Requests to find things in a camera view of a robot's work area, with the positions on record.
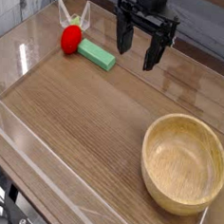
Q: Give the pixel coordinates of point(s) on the light wooden bowl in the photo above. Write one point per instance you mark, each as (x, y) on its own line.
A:
(182, 164)

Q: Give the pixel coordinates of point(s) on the clear acrylic table barrier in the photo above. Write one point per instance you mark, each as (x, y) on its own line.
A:
(71, 133)

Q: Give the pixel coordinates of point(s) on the red plush strawberry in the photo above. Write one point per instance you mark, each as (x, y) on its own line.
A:
(71, 36)

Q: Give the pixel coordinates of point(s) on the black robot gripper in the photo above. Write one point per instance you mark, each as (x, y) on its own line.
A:
(152, 16)

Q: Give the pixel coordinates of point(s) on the black table leg clamp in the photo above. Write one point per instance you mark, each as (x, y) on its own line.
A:
(16, 214)

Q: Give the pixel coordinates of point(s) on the green rectangular block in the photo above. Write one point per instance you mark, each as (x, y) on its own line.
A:
(97, 55)

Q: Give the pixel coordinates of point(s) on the clear acrylic corner bracket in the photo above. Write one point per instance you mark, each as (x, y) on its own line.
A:
(82, 21)

